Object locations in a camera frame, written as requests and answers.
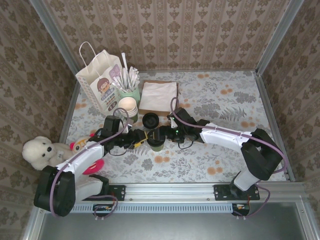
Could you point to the dark green cup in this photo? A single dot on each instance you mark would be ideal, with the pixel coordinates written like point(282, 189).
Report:
point(156, 143)

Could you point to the green paper coffee cup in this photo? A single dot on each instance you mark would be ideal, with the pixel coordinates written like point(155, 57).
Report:
point(156, 149)

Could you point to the white cartoon print paper bag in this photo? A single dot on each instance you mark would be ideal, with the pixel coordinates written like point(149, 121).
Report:
point(100, 72)

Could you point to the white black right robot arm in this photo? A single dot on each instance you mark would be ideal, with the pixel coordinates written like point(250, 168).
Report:
point(225, 137)

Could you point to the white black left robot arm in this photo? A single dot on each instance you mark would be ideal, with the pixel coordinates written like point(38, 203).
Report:
point(82, 157)

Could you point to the black plastic cup lid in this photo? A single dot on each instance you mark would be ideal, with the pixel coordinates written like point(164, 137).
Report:
point(150, 121)

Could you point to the brown cardboard napkin box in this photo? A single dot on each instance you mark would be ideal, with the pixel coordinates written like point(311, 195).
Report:
point(155, 114)

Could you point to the stack of green paper cups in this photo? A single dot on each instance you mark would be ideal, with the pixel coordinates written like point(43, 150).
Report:
point(127, 103)

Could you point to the light green straw holder cup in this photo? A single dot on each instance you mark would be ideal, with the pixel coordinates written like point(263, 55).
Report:
point(133, 95)

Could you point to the floral printed tablecloth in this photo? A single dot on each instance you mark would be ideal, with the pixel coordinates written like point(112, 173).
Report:
point(200, 150)

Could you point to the plush doll with orange glasses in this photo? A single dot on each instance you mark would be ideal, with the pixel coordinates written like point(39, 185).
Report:
point(78, 146)

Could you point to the white teddy bear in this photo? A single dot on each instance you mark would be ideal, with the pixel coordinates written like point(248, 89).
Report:
point(37, 152)

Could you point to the grey metal shelf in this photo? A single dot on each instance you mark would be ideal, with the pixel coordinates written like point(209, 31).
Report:
point(162, 227)

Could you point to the aluminium side rail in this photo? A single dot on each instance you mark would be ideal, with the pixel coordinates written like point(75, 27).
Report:
point(67, 117)
point(273, 125)

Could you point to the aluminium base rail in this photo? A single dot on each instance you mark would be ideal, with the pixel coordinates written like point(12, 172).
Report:
point(170, 192)

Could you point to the aluminium frame post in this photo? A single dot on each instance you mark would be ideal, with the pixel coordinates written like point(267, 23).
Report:
point(277, 37)
point(58, 40)

